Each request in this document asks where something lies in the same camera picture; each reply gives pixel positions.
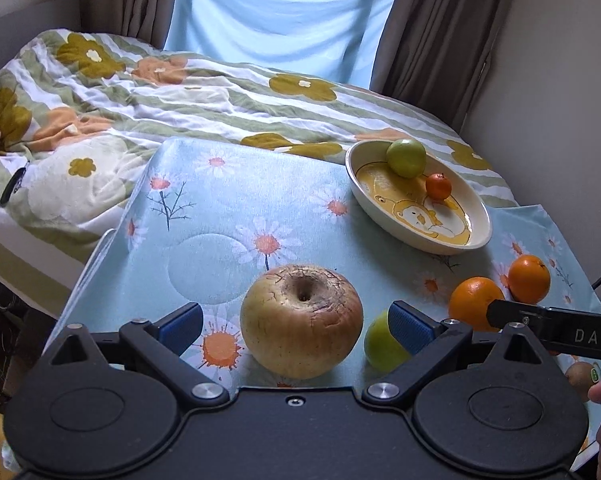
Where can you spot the bear print ceramic bowl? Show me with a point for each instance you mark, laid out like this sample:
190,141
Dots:
460,230

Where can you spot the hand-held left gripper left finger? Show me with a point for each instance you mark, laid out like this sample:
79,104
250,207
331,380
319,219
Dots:
185,322

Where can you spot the kiwi with green sticker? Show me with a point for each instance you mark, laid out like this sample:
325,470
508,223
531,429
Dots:
577,375

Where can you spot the large yellow-red apple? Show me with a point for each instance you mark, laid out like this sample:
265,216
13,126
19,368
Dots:
300,330

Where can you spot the small green apple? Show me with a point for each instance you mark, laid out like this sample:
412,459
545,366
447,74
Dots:
380,347

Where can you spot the light blue window sheet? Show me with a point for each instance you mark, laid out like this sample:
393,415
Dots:
275,15

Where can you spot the large orange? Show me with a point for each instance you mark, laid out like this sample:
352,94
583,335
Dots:
473,300
529,278

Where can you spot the black round object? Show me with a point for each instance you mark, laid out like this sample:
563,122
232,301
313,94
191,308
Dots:
14,184

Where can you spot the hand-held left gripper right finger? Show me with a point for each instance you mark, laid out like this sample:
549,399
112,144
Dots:
410,330

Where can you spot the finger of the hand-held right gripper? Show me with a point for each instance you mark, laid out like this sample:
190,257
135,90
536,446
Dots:
505,312

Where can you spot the white headboard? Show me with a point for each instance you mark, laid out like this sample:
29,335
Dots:
25,35

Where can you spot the small tangerine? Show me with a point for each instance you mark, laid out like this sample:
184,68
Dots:
438,187

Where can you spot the green apple with stem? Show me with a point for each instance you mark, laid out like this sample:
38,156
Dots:
406,157

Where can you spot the floral striped blanket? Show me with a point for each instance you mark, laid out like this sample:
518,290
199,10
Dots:
180,90

